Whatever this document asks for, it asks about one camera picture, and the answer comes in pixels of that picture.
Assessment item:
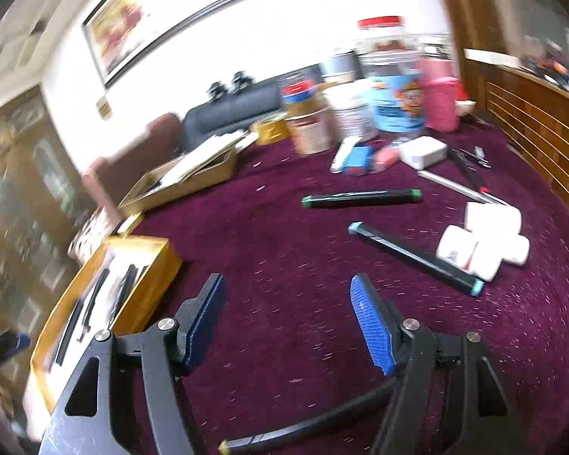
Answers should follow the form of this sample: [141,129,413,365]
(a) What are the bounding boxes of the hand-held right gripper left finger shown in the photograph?
[38,273,227,455]

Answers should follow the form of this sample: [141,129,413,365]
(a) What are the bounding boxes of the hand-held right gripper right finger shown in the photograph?
[350,273,517,455]

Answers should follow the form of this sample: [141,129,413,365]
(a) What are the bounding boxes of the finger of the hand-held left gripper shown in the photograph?
[0,332,31,377]

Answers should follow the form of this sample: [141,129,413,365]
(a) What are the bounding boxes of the gold marker box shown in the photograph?
[31,236,183,411]

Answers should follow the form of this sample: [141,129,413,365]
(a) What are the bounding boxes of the black marker teal caps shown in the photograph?
[348,221,485,297]

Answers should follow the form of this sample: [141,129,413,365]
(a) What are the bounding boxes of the black marker yellow caps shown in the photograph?
[218,379,399,455]

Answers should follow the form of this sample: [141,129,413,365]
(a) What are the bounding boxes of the large white pill bottle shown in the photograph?
[436,225,503,281]

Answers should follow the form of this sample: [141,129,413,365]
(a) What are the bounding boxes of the black marker green caps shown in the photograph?
[301,188,423,209]

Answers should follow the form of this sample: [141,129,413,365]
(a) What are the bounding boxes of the white bottle orange cap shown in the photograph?
[495,234,531,266]

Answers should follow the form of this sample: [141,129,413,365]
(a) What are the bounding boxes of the small white bottle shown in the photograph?
[465,202,522,237]

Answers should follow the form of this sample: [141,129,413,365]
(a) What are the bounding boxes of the purple glitter tablecloth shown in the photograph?
[109,114,569,455]

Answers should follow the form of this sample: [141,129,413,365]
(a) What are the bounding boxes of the small gold box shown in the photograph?
[118,212,144,237]

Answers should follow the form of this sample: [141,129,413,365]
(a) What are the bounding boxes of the open gold cardboard box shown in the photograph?
[118,144,240,216]

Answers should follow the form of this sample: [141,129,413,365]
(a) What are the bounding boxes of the patterned box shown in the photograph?
[69,209,119,266]

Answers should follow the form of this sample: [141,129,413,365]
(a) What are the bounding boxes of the wooden glass cabinet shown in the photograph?
[0,83,91,333]

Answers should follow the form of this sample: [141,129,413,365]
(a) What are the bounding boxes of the clear plastic tube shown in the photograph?
[417,169,491,204]

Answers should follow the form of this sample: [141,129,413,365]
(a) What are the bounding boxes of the stack of papers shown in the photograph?
[159,130,259,188]

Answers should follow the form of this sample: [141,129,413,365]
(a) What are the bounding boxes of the clear case orange contents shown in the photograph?
[372,144,401,171]

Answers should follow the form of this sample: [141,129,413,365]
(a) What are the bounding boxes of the white ointment tube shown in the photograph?
[330,136,361,174]

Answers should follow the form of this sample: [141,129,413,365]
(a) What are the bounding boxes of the black and red pen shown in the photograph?
[450,149,491,195]

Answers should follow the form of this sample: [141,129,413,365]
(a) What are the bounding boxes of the white charger adapter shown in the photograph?
[399,136,449,170]

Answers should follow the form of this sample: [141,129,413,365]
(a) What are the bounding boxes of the brown armchair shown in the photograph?
[83,114,183,209]

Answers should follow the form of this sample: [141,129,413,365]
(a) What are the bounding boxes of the metal nail clipper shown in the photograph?
[460,146,493,169]

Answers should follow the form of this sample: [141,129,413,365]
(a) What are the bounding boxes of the clear jar white label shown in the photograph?
[287,109,333,155]

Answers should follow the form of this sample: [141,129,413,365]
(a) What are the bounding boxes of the black sofa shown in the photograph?
[182,78,285,145]

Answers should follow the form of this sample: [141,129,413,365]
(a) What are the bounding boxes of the white plastic jar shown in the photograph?
[325,80,377,142]

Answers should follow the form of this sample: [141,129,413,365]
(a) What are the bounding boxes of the pink thermos knitted sleeve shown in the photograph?
[420,57,461,132]

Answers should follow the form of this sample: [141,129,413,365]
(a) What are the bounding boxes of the blue cartoon plastic jar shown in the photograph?
[358,16,428,133]

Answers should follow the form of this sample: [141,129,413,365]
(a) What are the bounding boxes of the toothpick jar red blue lid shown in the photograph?
[281,80,314,119]

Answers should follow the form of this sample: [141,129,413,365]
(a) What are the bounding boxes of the red bag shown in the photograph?
[455,83,476,115]

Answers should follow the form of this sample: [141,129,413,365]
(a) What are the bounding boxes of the grey lidded jar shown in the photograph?
[321,52,361,86]

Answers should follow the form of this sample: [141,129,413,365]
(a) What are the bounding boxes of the wooden brick-pattern counter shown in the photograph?
[465,47,569,228]

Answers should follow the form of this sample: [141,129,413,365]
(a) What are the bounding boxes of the flat white box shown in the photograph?
[464,49,522,68]

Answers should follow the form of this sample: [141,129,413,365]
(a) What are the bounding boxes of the clutter on counter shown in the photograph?
[522,42,569,86]

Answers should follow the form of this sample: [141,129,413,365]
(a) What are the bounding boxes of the framed wall picture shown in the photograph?
[82,0,273,88]

